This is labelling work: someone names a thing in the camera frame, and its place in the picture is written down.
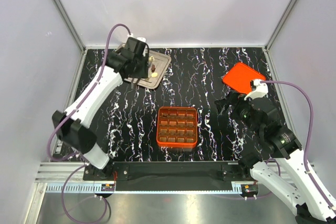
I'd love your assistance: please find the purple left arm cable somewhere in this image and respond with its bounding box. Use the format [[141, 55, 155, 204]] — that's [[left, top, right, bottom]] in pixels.
[[47, 23, 132, 223]]

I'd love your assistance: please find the orange chocolate box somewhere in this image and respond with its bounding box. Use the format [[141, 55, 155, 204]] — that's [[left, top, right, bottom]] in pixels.
[[156, 106, 198, 149]]

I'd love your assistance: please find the aluminium rail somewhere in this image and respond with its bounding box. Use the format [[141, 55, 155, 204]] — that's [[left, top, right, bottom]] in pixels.
[[35, 163, 87, 182]]

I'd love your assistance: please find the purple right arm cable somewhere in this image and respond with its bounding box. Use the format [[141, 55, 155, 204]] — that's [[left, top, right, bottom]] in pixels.
[[258, 80, 336, 211]]

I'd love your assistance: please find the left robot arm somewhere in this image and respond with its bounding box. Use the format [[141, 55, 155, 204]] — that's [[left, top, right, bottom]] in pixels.
[[52, 37, 149, 180]]

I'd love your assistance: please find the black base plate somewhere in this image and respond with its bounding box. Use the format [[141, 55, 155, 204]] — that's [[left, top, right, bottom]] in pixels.
[[83, 161, 254, 193]]

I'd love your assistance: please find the dark shell chocolate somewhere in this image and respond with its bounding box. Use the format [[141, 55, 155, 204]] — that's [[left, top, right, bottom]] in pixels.
[[151, 64, 156, 72]]

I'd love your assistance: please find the silver metal tray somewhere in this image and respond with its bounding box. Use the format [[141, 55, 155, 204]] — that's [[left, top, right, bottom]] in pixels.
[[125, 50, 171, 90]]

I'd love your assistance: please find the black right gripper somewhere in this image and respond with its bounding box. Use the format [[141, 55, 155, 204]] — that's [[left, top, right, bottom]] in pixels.
[[214, 89, 263, 136]]

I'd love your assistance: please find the orange box lid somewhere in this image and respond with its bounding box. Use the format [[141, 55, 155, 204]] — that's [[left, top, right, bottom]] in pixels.
[[222, 62, 266, 94]]

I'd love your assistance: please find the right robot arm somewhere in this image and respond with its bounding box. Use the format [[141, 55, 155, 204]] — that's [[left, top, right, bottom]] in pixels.
[[215, 92, 335, 223]]

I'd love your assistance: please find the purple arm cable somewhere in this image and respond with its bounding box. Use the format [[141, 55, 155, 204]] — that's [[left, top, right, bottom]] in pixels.
[[258, 80, 336, 211], [47, 23, 132, 223]]

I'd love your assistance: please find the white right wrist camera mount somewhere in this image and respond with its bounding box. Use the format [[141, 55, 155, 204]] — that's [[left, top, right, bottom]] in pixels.
[[244, 79, 268, 101]]

